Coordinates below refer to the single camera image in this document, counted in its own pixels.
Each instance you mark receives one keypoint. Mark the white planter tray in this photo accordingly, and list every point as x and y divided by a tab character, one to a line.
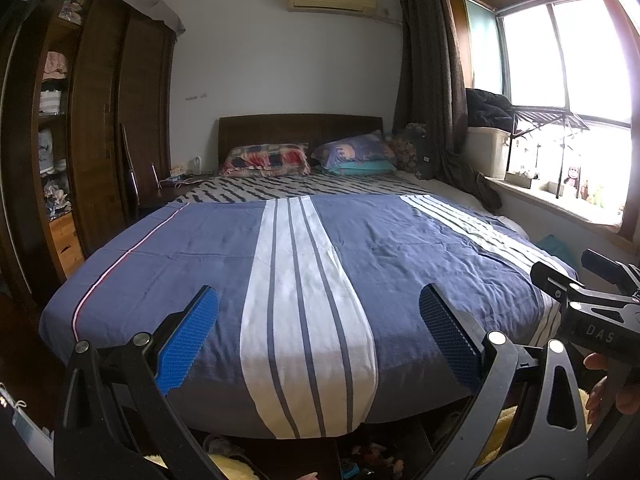
517	176

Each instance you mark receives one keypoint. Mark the white plastic storage box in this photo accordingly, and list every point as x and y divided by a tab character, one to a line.
487	152

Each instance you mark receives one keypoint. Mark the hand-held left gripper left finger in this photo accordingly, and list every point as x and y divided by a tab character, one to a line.
192	337

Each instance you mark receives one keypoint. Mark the teal pillow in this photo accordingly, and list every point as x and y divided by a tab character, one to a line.
360	169

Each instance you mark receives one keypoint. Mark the purple printed pillow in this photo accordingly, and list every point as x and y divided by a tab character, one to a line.
355	150

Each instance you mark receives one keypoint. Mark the green roller blind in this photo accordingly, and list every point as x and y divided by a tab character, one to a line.
482	45

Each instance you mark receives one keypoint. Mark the teal cloth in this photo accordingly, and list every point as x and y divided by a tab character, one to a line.
554	247

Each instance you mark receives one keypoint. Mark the monkey toy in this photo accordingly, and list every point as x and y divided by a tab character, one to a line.
573	176

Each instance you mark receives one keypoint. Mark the window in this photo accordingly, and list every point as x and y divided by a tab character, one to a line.
560	55

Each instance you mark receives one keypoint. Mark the blue white striped duvet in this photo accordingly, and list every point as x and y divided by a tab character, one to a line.
200	250

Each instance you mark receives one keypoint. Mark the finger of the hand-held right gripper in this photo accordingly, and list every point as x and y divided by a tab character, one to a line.
610	269
555	280

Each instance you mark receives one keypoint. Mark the dark brown curtain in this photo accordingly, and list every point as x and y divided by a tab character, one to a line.
430	75

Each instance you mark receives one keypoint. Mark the dark padded jacket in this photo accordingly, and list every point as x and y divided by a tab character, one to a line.
487	110

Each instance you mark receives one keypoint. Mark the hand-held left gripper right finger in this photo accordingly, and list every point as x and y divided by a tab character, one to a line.
447	335

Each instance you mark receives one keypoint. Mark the floral cushion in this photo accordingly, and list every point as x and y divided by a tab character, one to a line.
407	150

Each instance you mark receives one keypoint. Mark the white bedside device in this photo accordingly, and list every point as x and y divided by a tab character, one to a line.
196	166

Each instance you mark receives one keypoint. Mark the dark wooden headboard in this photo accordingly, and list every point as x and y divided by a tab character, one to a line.
300	130

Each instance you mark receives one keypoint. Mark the dark wooden wardrobe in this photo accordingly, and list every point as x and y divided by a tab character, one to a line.
100	135

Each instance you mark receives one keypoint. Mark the grey patterned bed sheet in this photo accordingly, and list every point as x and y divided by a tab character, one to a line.
300	185

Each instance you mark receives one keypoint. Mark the light wooden drawer unit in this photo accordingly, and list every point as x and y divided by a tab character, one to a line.
66	245

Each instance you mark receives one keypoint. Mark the red blue plaid pillow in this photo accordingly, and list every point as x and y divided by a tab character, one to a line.
265	160

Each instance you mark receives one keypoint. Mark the metal drying rack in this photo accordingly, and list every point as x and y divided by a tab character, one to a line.
550	120

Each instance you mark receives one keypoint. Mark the person's right hand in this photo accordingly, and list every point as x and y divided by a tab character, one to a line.
615	390

